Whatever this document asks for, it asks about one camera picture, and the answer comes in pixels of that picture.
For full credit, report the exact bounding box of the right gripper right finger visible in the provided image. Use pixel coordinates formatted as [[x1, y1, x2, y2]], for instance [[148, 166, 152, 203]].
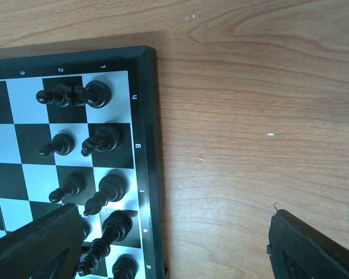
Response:
[[266, 209, 349, 278]]

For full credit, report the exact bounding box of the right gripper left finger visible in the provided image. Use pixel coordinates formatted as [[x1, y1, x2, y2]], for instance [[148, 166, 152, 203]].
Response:
[[0, 203, 84, 278]]

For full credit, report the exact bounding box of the black pawn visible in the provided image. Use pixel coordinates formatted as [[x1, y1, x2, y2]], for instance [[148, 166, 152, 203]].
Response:
[[36, 84, 71, 108], [48, 172, 87, 203], [81, 218, 91, 240], [37, 133, 75, 158]]

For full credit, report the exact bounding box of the black king piece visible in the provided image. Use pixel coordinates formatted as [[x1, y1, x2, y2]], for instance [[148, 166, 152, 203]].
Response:
[[76, 210, 133, 276]]

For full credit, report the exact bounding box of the black queen piece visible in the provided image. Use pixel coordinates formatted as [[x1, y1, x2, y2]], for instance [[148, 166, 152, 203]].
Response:
[[112, 254, 138, 279]]

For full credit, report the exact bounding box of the black bishop piece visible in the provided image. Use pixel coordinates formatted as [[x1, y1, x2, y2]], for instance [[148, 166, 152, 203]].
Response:
[[83, 174, 129, 216]]

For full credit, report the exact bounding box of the black knight piece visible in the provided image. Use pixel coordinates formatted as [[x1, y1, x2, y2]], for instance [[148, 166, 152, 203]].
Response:
[[81, 126, 122, 157]]

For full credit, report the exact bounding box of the black white chessboard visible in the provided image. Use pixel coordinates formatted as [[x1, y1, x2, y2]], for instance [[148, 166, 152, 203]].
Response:
[[0, 46, 169, 278]]

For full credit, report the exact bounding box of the black rook piece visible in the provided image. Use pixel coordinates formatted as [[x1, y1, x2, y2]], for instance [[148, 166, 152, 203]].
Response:
[[65, 80, 112, 109]]

